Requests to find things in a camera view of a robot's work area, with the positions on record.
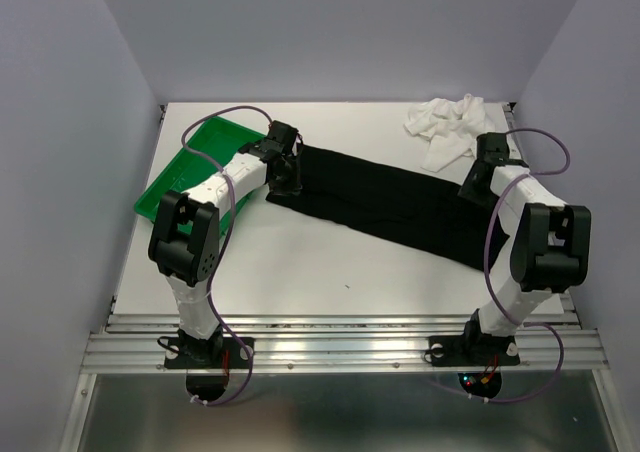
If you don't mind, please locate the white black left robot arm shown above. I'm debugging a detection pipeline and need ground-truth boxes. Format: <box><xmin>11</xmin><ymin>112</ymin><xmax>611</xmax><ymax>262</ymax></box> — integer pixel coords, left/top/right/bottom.
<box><xmin>148</xmin><ymin>139</ymin><xmax>303</xmax><ymax>366</ymax></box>

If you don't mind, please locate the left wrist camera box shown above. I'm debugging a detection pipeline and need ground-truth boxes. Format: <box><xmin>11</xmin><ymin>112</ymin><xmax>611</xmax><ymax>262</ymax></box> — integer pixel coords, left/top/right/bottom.
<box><xmin>265</xmin><ymin>120</ymin><xmax>303</xmax><ymax>155</ymax></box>

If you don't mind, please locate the green plastic tray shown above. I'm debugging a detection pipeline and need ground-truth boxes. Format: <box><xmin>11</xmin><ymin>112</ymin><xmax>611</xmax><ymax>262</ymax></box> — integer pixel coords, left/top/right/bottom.
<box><xmin>134</xmin><ymin>118</ymin><xmax>264</xmax><ymax>222</ymax></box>

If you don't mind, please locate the white t shirt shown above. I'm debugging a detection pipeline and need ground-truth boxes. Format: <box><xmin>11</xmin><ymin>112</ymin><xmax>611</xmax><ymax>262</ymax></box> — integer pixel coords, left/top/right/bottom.
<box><xmin>403</xmin><ymin>94</ymin><xmax>499</xmax><ymax>172</ymax></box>

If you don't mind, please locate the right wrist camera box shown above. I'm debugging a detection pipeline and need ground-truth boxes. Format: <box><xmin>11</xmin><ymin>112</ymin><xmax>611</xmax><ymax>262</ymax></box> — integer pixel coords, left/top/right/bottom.
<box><xmin>476</xmin><ymin>132</ymin><xmax>510</xmax><ymax>166</ymax></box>

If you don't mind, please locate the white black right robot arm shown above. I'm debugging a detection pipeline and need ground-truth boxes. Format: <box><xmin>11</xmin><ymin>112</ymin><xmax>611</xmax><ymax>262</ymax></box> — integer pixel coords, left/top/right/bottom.
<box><xmin>456</xmin><ymin>160</ymin><xmax>592</xmax><ymax>362</ymax></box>

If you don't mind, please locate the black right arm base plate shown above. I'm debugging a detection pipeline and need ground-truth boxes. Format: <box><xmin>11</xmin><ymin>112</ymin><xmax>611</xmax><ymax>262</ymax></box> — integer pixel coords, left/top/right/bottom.
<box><xmin>424</xmin><ymin>335</ymin><xmax>520</xmax><ymax>369</ymax></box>

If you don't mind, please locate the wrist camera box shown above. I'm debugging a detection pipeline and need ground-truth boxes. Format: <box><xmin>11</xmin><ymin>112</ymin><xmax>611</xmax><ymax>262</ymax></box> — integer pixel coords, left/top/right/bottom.
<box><xmin>265</xmin><ymin>120</ymin><xmax>303</xmax><ymax>155</ymax></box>
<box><xmin>476</xmin><ymin>132</ymin><xmax>510</xmax><ymax>166</ymax></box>

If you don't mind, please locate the black t shirt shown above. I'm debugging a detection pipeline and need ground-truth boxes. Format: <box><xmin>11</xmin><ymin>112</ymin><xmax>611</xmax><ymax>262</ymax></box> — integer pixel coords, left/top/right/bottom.
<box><xmin>266</xmin><ymin>146</ymin><xmax>491</xmax><ymax>271</ymax></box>

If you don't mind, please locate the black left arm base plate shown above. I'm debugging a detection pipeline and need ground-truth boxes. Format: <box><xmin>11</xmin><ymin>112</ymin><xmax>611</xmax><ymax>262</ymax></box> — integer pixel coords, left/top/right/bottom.
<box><xmin>160</xmin><ymin>336</ymin><xmax>249</xmax><ymax>372</ymax></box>

